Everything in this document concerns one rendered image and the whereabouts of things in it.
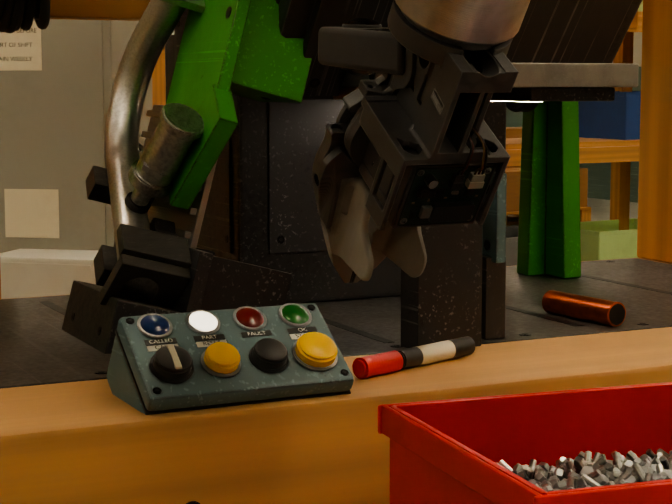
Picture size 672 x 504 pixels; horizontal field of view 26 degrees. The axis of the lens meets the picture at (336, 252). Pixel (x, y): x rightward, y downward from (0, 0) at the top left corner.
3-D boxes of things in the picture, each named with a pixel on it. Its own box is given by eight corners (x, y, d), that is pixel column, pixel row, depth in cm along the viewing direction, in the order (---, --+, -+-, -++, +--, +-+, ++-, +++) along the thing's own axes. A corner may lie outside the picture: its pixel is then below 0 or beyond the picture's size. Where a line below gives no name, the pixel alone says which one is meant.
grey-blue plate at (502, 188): (510, 339, 122) (512, 172, 121) (489, 341, 122) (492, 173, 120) (452, 323, 131) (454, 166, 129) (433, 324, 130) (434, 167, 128)
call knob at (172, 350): (195, 380, 96) (199, 367, 96) (158, 383, 95) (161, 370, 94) (184, 352, 98) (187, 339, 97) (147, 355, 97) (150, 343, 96)
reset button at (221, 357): (242, 374, 98) (246, 362, 97) (209, 377, 97) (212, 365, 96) (231, 349, 99) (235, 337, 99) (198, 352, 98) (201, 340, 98)
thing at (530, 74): (638, 102, 115) (639, 63, 115) (463, 103, 108) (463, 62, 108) (402, 97, 150) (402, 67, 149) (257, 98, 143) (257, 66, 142)
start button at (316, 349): (340, 368, 101) (345, 356, 100) (302, 371, 100) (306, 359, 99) (326, 339, 103) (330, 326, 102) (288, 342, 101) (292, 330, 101)
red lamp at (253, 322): (269, 330, 102) (269, 310, 102) (240, 332, 101) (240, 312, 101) (258, 326, 104) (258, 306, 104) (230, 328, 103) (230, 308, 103)
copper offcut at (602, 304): (626, 325, 130) (626, 301, 129) (607, 327, 128) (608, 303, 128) (559, 312, 137) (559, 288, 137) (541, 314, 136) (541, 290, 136)
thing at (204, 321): (222, 333, 100) (222, 313, 100) (192, 336, 100) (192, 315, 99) (212, 329, 102) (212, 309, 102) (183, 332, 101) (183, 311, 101)
